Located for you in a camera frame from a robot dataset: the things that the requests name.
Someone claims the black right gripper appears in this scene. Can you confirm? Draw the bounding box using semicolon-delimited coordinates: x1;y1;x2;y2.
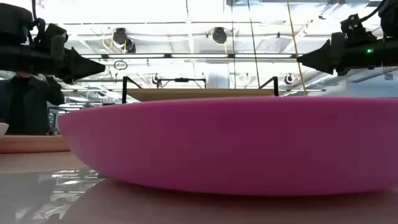
297;30;374;77

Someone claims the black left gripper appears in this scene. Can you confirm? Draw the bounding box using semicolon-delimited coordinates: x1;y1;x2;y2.
46;34;106;84

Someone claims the pink plate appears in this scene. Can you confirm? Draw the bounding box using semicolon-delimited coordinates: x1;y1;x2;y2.
58;95;398;197

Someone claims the standing person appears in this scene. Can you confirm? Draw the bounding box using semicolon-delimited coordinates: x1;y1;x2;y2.
0;71;65;136

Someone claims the orange plate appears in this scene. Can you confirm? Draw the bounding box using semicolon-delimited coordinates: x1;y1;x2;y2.
0;135;70;154

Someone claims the yellow hanging cable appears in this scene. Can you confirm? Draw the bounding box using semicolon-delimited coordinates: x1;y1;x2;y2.
285;0;308;96

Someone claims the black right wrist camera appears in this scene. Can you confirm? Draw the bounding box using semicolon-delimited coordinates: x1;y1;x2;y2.
340;14;377;43

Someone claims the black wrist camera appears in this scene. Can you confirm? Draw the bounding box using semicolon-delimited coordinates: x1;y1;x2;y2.
39;23;68;44
340;14;377;43

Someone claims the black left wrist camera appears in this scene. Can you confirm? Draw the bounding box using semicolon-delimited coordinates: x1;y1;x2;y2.
39;23;68;44

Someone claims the black hanging cable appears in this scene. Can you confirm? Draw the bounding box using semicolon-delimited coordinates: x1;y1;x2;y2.
247;0;261;88

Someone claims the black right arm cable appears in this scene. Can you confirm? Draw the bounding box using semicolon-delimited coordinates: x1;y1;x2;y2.
359;0;388;23

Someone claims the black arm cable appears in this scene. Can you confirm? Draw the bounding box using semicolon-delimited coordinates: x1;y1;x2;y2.
359;0;388;23
30;0;39;23

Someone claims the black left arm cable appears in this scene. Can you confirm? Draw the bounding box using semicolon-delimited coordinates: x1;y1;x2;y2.
30;0;39;23

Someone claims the black camera crossbar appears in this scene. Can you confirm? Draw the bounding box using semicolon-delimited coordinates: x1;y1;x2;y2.
157;77;207;90

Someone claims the wooden shelf with black frame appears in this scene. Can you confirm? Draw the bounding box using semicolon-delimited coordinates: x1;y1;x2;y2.
121;76;280;104

